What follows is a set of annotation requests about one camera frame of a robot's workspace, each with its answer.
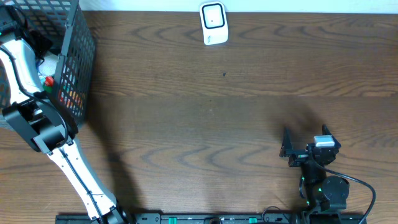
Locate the white jar blue label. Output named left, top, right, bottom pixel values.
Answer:
left=37, top=55, right=58, bottom=77

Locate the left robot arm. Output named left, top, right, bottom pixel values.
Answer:
left=1, top=1, right=133, bottom=223

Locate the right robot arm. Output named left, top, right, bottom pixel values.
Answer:
left=279, top=125, right=349, bottom=223

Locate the white barcode scanner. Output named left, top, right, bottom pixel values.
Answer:
left=199, top=1, right=229, bottom=45

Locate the red white small packet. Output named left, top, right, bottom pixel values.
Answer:
left=44, top=76, right=54, bottom=87

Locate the grey plastic mesh basket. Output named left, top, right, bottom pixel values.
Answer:
left=1, top=0, right=96, bottom=127

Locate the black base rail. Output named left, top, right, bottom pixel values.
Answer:
left=55, top=212, right=368, bottom=224

